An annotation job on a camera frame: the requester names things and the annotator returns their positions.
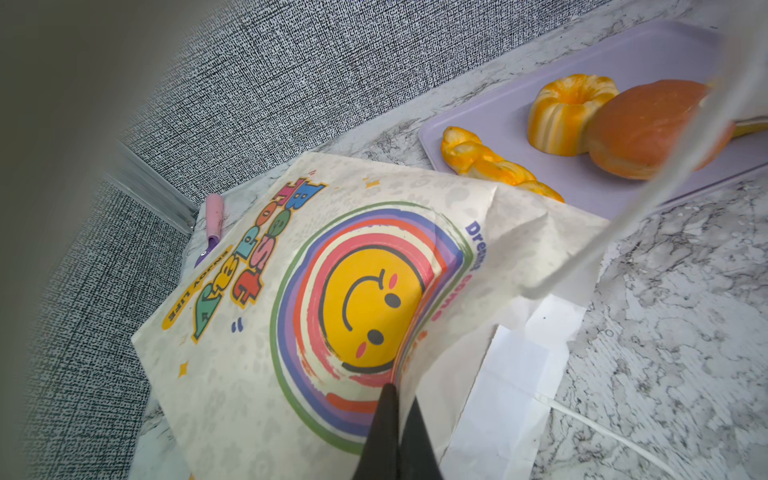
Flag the lilac plastic tray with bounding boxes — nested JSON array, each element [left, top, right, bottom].
[[417, 19, 768, 220]]

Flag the purple toy rake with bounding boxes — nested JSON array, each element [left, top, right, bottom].
[[195, 194, 224, 266]]

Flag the metal tongs white tips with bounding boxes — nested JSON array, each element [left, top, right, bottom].
[[731, 88, 768, 139]]

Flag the yellow ring fake bread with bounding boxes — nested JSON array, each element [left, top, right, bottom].
[[527, 74, 619, 156]]

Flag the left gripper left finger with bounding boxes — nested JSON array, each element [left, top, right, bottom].
[[352, 383, 399, 480]]

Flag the white paper gift bag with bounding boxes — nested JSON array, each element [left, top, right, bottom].
[[130, 23, 768, 480]]

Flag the orange twisted fake bread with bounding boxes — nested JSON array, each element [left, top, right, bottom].
[[441, 126, 565, 203]]

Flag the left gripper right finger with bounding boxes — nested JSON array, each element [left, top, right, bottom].
[[399, 399, 443, 480]]

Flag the round brown fake bun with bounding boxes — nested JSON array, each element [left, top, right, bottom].
[[585, 80, 710, 180]]

